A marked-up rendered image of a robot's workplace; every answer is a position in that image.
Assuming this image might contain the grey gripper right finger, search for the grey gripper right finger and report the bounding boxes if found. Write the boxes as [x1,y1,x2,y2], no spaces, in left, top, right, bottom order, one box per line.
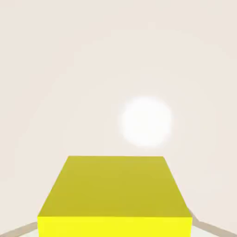
[192,218,237,237]

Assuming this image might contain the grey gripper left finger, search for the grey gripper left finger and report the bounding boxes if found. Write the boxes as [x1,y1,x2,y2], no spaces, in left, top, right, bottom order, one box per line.
[0,221,39,237]

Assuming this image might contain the small yellow cube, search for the small yellow cube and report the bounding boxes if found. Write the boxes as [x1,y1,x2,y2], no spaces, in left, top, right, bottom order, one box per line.
[37,156,193,237]

